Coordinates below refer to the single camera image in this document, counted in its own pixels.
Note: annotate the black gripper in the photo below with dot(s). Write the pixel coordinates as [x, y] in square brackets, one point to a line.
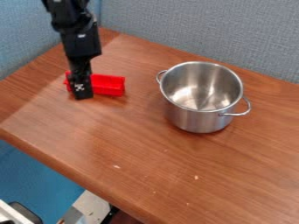
[76, 24]

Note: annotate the stainless steel pot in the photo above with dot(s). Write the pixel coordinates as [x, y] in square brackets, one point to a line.
[204, 96]

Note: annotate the black chair part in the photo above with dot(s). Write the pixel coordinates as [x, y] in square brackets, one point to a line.
[25, 212]

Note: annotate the white table leg bracket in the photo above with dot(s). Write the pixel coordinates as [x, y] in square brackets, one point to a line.
[88, 210]

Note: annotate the red rectangular block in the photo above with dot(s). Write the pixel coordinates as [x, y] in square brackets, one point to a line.
[104, 84]

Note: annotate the white object at corner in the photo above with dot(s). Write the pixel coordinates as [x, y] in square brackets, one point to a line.
[9, 216]

